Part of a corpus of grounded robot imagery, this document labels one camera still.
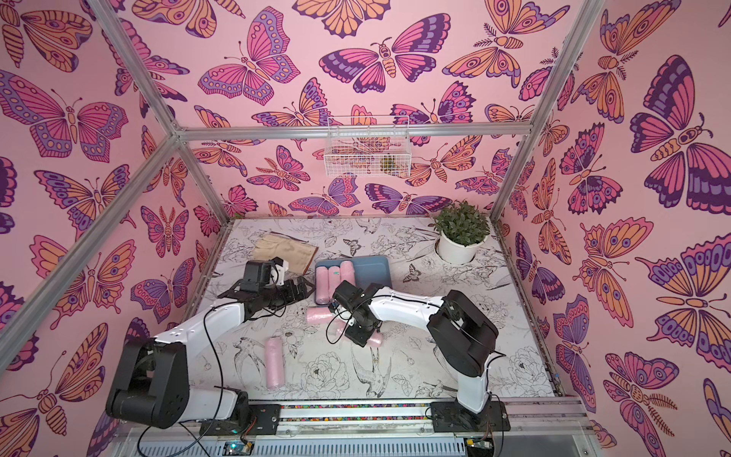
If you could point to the aluminium front rail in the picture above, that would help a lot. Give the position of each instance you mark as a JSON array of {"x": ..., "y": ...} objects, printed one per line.
[{"x": 396, "y": 427}]

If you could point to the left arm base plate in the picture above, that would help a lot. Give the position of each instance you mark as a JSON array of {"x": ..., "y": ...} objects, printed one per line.
[{"x": 253, "y": 420}]

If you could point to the white wire basket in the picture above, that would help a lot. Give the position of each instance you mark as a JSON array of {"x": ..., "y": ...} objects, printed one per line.
[{"x": 370, "y": 146}]

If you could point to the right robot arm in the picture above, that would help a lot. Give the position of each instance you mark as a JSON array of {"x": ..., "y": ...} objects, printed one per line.
[{"x": 461, "y": 332}]

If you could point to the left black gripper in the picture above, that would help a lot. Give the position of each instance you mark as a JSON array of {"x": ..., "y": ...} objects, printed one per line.
[{"x": 292, "y": 296}]

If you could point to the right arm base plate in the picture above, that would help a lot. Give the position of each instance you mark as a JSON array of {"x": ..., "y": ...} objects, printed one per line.
[{"x": 453, "y": 417}]

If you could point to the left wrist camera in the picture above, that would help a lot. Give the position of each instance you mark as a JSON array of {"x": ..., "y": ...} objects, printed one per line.
[{"x": 278, "y": 271}]

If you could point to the potted green plant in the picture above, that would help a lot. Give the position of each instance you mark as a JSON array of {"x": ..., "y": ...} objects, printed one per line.
[{"x": 463, "y": 228}]

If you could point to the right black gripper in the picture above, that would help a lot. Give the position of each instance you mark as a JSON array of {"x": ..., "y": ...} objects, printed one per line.
[{"x": 362, "y": 325}]

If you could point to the beige cloth with red trim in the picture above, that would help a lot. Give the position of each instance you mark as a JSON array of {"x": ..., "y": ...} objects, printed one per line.
[{"x": 298, "y": 254}]

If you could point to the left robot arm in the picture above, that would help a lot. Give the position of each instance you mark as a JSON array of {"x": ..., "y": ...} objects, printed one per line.
[{"x": 151, "y": 386}]

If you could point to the blue plastic storage box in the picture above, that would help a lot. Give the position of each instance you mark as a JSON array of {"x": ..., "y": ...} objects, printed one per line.
[{"x": 368, "y": 269}]

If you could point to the pink trash bag roll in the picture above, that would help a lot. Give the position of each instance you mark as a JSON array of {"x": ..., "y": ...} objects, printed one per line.
[
  {"x": 339, "y": 327},
  {"x": 275, "y": 363},
  {"x": 322, "y": 295},
  {"x": 347, "y": 272},
  {"x": 335, "y": 279},
  {"x": 318, "y": 316}
]

